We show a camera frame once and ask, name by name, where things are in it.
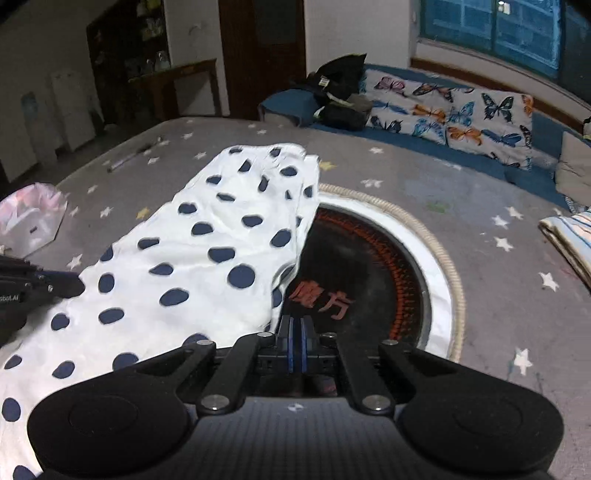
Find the white pen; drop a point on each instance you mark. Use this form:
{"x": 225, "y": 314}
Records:
{"x": 122, "y": 163}

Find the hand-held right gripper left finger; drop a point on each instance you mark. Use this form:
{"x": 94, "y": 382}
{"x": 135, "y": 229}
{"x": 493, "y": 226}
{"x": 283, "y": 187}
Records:
{"x": 288, "y": 344}

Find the dark shelf cabinet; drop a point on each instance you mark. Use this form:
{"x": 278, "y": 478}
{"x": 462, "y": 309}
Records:
{"x": 111, "y": 55}

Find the window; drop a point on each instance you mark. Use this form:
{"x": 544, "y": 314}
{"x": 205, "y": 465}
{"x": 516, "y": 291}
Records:
{"x": 461, "y": 23}

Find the grey star-print mat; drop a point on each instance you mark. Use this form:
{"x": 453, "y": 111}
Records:
{"x": 485, "y": 277}

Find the white board panel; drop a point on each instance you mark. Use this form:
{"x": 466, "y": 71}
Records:
{"x": 27, "y": 134}
{"x": 76, "y": 106}

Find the round black heater white rim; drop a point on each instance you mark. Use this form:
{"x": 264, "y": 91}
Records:
{"x": 383, "y": 258}

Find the blue bench cushion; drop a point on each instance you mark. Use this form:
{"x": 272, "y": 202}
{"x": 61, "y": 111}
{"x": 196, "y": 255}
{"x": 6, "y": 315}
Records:
{"x": 286, "y": 99}

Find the wooden desk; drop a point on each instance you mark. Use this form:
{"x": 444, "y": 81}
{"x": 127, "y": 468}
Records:
{"x": 175, "y": 74}

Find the white navy polka-dot pants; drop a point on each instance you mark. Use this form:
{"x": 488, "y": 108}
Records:
{"x": 184, "y": 258}

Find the dark wooden door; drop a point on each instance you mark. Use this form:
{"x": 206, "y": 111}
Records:
{"x": 258, "y": 55}

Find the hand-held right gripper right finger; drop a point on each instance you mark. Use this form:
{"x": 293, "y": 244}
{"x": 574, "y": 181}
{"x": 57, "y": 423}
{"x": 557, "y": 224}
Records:
{"x": 305, "y": 346}

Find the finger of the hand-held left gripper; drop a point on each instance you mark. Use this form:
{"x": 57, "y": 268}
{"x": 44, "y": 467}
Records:
{"x": 57, "y": 284}

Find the grey pillow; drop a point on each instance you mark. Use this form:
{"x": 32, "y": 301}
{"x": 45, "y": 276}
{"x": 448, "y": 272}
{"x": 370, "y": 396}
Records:
{"x": 577, "y": 166}

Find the black clothes pile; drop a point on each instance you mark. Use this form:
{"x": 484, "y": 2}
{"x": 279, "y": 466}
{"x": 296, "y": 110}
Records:
{"x": 341, "y": 74}

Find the striped folded blanket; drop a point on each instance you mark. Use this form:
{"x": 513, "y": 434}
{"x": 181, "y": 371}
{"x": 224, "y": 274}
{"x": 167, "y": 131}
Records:
{"x": 572, "y": 235}

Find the pink white plastic bag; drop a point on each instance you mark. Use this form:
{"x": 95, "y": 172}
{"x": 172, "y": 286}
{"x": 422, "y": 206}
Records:
{"x": 32, "y": 217}

